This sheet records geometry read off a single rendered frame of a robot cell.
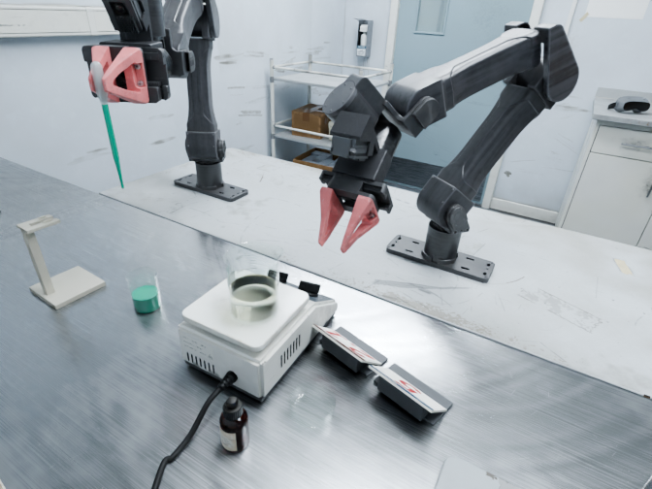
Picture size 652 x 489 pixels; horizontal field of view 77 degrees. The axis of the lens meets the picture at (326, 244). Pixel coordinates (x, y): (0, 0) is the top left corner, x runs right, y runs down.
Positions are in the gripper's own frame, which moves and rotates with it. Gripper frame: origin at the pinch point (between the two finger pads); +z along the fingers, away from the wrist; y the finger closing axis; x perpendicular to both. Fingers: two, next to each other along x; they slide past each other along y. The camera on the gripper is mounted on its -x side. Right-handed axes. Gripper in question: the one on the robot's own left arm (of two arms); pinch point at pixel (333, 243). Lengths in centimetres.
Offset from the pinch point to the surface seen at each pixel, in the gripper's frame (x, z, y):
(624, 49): 170, -224, 46
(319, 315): 3.5, 9.7, 1.2
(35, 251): -9.4, 18.0, -39.1
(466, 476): -0.6, 19.8, 24.5
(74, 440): -11.2, 33.6, -13.2
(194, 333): -7.0, 18.5, -8.8
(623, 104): 154, -169, 51
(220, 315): -7.3, 15.4, -6.4
